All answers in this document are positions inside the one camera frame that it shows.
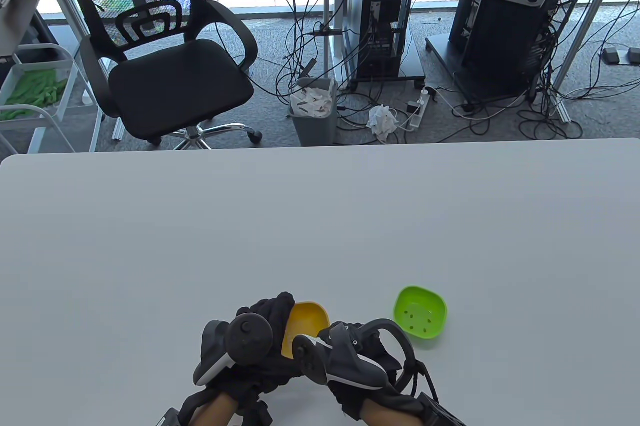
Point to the person's left hand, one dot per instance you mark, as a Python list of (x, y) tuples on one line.
[(277, 311)]

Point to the person's right hand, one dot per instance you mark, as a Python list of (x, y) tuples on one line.
[(380, 398)]

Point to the yellow plastic bowl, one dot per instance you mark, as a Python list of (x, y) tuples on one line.
[(310, 318)]

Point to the green small dish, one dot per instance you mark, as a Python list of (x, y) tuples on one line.
[(425, 296)]

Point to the person's right forearm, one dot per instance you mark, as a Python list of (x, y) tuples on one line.
[(385, 416)]

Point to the person's left forearm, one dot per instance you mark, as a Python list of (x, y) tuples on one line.
[(215, 408)]

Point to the black left hand controller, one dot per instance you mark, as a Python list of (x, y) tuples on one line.
[(247, 341)]

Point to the black hand controller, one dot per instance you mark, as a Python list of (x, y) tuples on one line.
[(247, 341), (345, 366)]

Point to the black right hand controller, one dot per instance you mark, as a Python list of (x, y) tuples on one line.
[(345, 366)]

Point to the grey trash bin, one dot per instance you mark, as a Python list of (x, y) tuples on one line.
[(312, 129)]

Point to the crumpled white paper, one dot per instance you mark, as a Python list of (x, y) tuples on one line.
[(382, 119)]

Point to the black mesh office chair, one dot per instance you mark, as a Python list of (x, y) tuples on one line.
[(175, 86)]

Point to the white power strip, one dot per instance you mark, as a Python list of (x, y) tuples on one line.
[(420, 109)]

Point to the black wheeled platform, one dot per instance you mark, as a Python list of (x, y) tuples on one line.
[(445, 59), (412, 66)]

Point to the black computer tower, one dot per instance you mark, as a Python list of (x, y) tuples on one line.
[(505, 46), (462, 21), (382, 21)]

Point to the heap of green pods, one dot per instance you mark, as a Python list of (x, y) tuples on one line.
[(35, 89)]

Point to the white utility trolley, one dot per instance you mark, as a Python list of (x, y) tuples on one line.
[(42, 65)]

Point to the grey side cabinet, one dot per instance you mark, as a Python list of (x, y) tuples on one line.
[(20, 21)]

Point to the black foot pedal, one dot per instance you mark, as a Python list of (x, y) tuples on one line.
[(611, 55), (634, 55)]

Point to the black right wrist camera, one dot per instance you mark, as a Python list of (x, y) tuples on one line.
[(445, 411)]

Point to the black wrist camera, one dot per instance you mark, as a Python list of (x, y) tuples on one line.
[(445, 411), (172, 416)]

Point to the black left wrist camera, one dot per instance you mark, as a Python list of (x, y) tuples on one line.
[(172, 416)]

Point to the silver aluminium frame leg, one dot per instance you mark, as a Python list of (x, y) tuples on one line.
[(585, 26)]

